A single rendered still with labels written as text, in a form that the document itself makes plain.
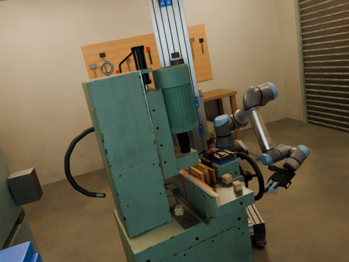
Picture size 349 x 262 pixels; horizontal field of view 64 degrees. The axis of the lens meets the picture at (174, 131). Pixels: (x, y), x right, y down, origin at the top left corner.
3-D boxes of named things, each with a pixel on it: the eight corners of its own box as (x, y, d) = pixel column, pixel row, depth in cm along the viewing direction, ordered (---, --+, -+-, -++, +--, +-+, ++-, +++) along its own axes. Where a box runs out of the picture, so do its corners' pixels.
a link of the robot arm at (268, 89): (222, 119, 222) (255, 82, 173) (238, 115, 227) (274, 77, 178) (229, 133, 218) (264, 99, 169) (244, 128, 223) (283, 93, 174)
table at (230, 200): (271, 195, 132) (270, 184, 130) (216, 221, 121) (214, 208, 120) (206, 161, 187) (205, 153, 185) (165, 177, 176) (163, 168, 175)
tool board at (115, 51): (213, 78, 483) (204, 23, 461) (96, 105, 440) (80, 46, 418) (212, 78, 488) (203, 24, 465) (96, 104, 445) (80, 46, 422)
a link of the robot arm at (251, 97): (241, 87, 168) (271, 166, 162) (256, 83, 172) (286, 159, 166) (232, 93, 179) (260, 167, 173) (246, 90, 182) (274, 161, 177)
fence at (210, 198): (217, 207, 121) (215, 195, 119) (214, 208, 120) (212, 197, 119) (165, 168, 175) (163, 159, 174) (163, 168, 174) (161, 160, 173)
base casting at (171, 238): (248, 220, 139) (246, 204, 137) (138, 272, 119) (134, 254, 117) (203, 188, 179) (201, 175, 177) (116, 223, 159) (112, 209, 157)
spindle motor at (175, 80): (205, 127, 136) (194, 62, 128) (172, 136, 130) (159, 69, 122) (189, 121, 152) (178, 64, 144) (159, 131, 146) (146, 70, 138)
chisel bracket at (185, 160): (200, 166, 145) (198, 151, 143) (176, 175, 140) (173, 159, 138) (193, 162, 152) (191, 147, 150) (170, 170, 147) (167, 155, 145)
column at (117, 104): (173, 221, 135) (139, 70, 116) (129, 240, 127) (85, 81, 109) (157, 202, 155) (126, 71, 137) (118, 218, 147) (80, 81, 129)
